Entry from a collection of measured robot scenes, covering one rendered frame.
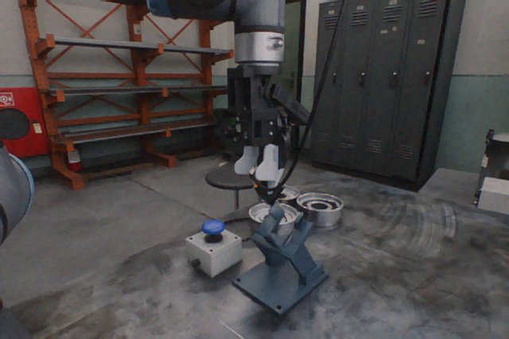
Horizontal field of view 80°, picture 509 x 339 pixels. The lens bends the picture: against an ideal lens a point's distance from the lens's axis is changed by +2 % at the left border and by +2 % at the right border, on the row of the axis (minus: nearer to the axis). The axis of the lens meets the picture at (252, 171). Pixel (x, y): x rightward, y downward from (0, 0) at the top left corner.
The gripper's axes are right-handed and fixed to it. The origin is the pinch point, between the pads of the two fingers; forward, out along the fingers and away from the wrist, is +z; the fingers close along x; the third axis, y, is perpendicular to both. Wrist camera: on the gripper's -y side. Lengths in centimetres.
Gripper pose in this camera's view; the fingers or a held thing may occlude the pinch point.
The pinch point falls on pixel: (266, 184)
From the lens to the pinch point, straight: 54.6
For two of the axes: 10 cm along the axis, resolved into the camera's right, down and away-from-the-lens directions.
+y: -7.0, 2.1, -6.8
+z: 0.0, 9.5, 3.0
